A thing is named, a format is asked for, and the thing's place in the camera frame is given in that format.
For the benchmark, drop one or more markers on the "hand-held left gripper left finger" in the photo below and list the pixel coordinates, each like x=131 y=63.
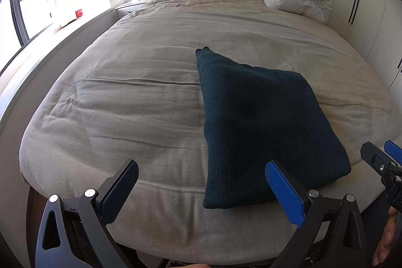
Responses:
x=118 y=192

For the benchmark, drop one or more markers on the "black framed window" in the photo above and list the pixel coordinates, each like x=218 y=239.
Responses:
x=14 y=4

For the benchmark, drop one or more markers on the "dark teal knit sweater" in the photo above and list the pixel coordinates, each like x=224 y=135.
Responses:
x=260 y=130

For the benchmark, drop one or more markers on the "white nightstand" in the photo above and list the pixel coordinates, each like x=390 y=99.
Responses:
x=132 y=6

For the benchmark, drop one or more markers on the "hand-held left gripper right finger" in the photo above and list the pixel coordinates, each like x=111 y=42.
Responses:
x=284 y=192

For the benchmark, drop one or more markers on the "small red object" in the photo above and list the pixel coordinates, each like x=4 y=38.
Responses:
x=79 y=13

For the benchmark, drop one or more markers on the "bed with beige sheet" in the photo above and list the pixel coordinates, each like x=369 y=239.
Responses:
x=125 y=82

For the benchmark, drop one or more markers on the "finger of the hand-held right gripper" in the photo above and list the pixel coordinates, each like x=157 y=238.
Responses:
x=370 y=156
x=393 y=149

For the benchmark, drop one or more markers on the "white wardrobe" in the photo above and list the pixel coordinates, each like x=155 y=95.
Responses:
x=370 y=4

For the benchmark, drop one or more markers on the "person's right hand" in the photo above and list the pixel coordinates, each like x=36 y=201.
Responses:
x=388 y=236

